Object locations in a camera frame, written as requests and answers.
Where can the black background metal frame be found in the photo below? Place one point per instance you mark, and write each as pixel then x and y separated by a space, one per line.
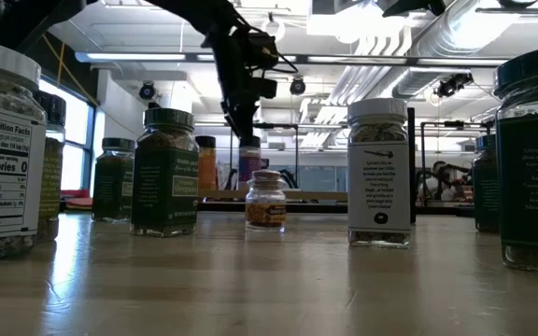
pixel 456 124

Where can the black track spotlight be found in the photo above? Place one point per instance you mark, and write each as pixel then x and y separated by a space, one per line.
pixel 453 85

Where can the black-lid brown spice jar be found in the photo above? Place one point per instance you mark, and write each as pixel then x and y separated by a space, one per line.
pixel 54 163

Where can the window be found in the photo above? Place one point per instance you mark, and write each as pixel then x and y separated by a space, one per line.
pixel 77 140

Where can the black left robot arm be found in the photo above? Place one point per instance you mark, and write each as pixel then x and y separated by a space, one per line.
pixel 26 18

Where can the small cork-lid glass jar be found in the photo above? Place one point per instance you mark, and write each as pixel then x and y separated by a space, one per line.
pixel 265 214

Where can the large silver air duct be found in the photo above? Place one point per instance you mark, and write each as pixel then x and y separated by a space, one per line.
pixel 437 46

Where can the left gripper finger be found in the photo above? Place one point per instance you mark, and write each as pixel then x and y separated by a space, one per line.
pixel 235 119
pixel 251 116

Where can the black-lid purple-label spice jar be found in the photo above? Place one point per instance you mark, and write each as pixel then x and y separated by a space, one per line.
pixel 249 161

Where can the black-lid orange spice jar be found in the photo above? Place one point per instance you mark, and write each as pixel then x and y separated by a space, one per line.
pixel 206 168

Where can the wooden shelf with black frame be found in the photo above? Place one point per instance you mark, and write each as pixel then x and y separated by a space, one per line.
pixel 315 196

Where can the black round ceiling speaker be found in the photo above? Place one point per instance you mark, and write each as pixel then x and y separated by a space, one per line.
pixel 146 91
pixel 297 87

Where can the red notebook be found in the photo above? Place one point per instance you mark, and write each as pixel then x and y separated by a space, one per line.
pixel 80 203

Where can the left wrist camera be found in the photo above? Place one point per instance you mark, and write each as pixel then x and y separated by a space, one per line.
pixel 264 49

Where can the green-lid oregano spice jar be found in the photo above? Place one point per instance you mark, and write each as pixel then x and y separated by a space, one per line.
pixel 535 186
pixel 164 186
pixel 486 186
pixel 112 186

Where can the black overhead bracket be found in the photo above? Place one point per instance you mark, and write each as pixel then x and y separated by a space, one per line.
pixel 514 10

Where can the white-lid bagel seasoning jar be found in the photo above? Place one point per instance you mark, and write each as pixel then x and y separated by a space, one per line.
pixel 378 186
pixel 3 177

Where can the ribbed silver air duct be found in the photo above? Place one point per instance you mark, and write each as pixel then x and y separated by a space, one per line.
pixel 414 84

